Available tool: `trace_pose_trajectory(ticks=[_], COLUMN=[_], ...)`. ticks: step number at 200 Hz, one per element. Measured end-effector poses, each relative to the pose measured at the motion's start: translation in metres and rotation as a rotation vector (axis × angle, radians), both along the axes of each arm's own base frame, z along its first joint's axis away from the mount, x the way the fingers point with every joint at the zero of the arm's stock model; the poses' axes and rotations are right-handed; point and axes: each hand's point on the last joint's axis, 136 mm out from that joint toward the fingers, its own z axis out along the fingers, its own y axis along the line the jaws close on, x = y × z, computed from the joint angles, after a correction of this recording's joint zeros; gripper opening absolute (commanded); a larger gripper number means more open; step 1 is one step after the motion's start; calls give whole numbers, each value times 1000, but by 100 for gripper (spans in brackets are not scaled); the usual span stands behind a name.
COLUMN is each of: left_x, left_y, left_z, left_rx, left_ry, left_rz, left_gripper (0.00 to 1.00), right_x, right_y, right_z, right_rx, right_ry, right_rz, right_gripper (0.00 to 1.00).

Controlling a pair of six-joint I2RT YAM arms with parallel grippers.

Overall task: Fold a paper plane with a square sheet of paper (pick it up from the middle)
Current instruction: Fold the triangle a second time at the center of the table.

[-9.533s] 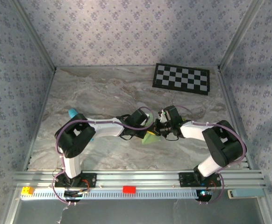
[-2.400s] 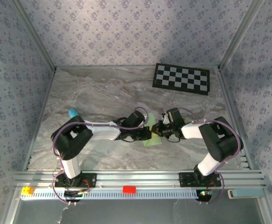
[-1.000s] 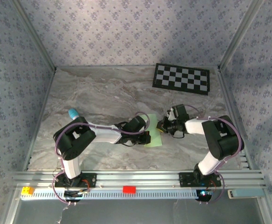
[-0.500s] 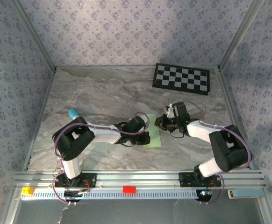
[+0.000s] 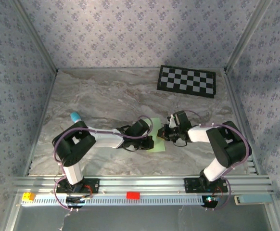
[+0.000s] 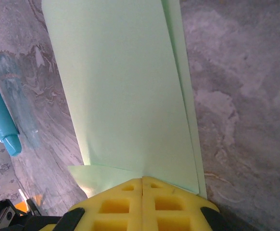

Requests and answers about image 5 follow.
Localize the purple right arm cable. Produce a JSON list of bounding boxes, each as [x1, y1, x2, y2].
[[187, 109, 253, 211]]

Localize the cyan blue marker pen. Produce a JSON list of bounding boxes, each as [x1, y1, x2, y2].
[[69, 112, 82, 123]]

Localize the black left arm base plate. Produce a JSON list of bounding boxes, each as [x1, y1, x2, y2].
[[55, 177, 100, 194]]

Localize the blue and white flat device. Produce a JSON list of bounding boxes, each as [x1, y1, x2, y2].
[[234, 194, 273, 205]]

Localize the aluminium table back rail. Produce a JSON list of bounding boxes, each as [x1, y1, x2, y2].
[[57, 66, 227, 72]]

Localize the black round board with LEDs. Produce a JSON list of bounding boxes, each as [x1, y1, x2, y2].
[[202, 195, 219, 209]]

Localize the light green paper sheet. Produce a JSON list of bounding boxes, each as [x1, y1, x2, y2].
[[146, 117, 166, 154]]

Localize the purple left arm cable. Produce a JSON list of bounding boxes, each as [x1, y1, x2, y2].
[[51, 115, 154, 212]]

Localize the aluminium frame post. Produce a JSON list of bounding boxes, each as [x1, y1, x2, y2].
[[224, 0, 274, 73]]

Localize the yellow block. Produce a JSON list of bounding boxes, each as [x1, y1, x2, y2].
[[22, 192, 36, 202]]

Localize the thin black left camera cable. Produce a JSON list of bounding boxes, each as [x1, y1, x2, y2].
[[115, 124, 141, 153]]

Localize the black white checkerboard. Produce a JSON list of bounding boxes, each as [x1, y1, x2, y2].
[[156, 64, 216, 99]]

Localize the white slotted cable duct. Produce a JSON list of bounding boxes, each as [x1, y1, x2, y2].
[[21, 194, 209, 206]]

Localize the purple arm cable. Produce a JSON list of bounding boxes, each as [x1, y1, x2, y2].
[[51, 115, 154, 212], [187, 109, 253, 211]]

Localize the black round board with wires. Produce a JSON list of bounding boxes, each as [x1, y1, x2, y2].
[[65, 195, 93, 209]]

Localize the aluminium mounting rail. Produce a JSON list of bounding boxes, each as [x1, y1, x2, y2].
[[12, 175, 274, 195]]

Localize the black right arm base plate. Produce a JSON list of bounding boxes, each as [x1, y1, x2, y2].
[[183, 177, 229, 193]]

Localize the aluminium table side rail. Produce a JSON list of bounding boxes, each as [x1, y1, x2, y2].
[[223, 68, 261, 175], [23, 69, 59, 176]]

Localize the white torn tape strip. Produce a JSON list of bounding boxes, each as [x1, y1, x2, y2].
[[57, 211, 72, 231]]

